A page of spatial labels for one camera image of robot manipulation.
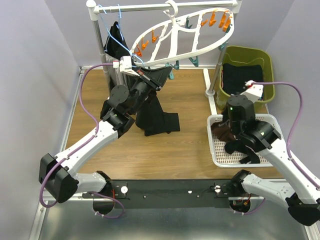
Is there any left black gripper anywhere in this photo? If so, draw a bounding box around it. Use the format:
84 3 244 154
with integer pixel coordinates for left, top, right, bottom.
129 66 172 115

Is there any teal plastic clip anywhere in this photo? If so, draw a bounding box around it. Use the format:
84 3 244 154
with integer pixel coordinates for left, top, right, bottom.
165 61 180 80

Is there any white round clip hanger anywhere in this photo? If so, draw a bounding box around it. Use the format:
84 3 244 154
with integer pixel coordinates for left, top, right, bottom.
130 0 241 67

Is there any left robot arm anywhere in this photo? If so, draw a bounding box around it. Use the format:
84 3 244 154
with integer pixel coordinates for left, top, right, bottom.
39 66 172 203

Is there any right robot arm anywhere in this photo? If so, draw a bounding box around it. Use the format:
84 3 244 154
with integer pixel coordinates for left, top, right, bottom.
223 95 320 226

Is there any white clothes rack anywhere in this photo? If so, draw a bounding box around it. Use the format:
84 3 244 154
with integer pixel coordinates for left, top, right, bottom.
86 0 242 106

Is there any white perforated basket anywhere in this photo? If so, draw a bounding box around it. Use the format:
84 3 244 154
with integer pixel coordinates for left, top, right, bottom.
207 114 272 168

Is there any black cloth in bin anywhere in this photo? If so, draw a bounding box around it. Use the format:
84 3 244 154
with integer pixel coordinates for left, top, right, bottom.
222 63 263 95

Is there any black hanging garment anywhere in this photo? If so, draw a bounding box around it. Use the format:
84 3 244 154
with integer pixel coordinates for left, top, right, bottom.
99 21 181 137

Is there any green laundry bin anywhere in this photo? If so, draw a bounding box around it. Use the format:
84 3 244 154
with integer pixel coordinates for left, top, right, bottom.
215 45 274 110

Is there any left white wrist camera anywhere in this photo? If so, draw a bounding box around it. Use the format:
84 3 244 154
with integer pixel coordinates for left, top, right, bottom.
112 56 140 77

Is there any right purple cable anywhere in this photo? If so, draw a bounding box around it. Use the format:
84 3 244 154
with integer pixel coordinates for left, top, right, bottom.
253 81 320 190

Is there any purple cable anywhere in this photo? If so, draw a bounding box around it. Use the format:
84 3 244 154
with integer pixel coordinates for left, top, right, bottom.
39 62 117 208
253 81 320 190

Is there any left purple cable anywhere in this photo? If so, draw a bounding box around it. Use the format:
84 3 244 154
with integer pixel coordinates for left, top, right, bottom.
39 62 117 208

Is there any blue wire hanger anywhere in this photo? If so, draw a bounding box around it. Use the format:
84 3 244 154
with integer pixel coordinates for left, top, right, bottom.
97 3 147 70

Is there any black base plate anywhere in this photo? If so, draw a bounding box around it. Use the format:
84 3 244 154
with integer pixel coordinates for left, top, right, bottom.
98 179 246 209

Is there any aluminium frame rail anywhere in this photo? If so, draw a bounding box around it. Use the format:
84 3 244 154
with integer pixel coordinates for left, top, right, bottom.
28 67 87 240

